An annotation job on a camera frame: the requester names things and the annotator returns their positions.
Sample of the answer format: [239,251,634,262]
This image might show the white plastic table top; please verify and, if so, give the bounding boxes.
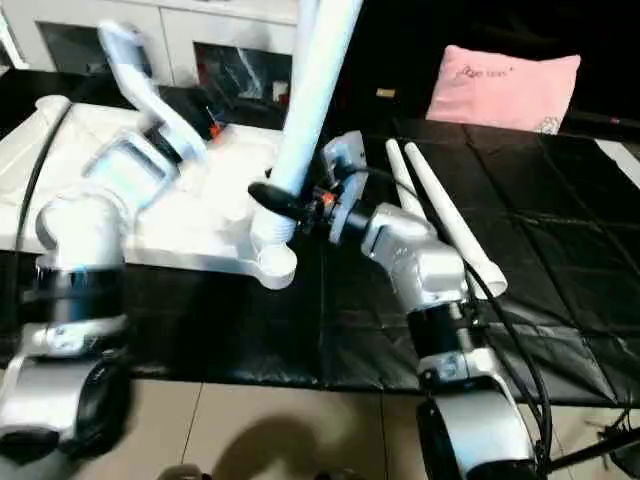
[0,95,299,292]

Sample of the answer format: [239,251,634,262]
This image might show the white plastic table leg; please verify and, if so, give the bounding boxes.
[288,0,313,71]
[385,139,429,223]
[403,142,509,299]
[248,0,365,249]

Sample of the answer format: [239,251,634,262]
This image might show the white glass-door cabinet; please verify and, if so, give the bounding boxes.
[0,0,303,103]

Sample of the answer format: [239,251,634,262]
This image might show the pink pillow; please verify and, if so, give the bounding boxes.
[425,44,583,135]

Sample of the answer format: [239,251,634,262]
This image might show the black work mat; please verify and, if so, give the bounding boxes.
[0,70,640,407]

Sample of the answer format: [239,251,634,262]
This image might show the black tripod stand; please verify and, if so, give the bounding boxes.
[548,418,640,477]

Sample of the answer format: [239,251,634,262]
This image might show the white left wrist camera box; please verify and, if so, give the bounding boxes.
[98,22,209,163]

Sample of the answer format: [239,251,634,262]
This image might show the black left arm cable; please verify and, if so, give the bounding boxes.
[12,75,101,263]

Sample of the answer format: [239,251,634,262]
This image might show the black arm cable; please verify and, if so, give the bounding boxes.
[340,165,556,471]
[12,75,101,263]

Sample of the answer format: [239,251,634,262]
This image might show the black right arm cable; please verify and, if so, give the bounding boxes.
[340,165,556,471]

